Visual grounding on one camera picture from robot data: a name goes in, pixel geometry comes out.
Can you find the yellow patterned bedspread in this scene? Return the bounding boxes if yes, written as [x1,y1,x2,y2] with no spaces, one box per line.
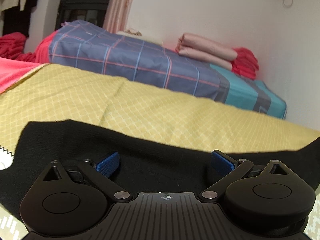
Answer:
[0,63,320,240]

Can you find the pink folded blanket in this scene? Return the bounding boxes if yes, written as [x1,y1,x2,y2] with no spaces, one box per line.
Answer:
[176,33,238,70]

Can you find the pink fleece blanket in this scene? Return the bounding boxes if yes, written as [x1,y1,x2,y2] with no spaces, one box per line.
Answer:
[1,31,57,93]

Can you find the hanging clothes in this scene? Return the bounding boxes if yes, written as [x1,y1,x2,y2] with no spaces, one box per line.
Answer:
[1,0,37,37]

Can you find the pink curtain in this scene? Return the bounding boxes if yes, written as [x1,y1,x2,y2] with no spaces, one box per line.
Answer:
[103,0,133,33]

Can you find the red folded cloth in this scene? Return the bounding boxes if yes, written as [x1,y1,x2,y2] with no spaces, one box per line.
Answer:
[231,47,259,80]

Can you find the dark window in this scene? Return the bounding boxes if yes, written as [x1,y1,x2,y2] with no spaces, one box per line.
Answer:
[55,0,110,29]

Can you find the black knit pants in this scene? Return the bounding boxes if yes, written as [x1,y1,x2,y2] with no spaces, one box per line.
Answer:
[0,119,320,227]

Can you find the red clothes pile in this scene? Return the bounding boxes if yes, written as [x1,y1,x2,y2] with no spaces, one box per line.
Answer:
[0,32,35,62]

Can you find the blue plaid folded quilt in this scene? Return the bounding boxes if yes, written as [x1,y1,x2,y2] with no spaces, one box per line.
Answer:
[48,20,287,119]

